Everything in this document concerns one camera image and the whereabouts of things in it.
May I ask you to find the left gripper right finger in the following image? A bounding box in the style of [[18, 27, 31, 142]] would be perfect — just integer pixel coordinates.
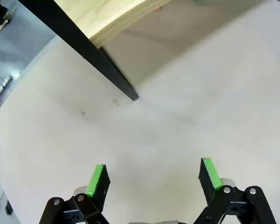
[[193, 157, 277, 224]]

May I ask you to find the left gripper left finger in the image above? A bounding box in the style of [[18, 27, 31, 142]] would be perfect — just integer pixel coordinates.
[[38, 164, 111, 224]]

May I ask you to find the black floor box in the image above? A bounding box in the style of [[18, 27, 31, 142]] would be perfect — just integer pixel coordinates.
[[5, 200, 14, 215]]

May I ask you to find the grey power strip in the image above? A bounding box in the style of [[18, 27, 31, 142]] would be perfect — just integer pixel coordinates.
[[0, 75, 14, 98]]

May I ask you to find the person in yellow apron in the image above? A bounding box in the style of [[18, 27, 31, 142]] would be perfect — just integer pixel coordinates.
[[0, 0, 9, 31]]

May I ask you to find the black frame wooden shelf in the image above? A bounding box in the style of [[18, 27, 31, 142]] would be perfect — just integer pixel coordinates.
[[18, 0, 172, 101]]

